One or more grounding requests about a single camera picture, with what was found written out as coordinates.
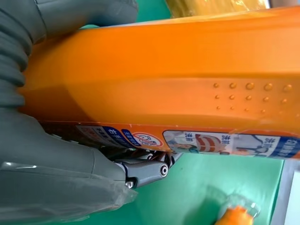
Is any yellow plastic sheet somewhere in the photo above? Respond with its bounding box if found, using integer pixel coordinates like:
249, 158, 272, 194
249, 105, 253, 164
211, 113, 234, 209
165, 0, 270, 18

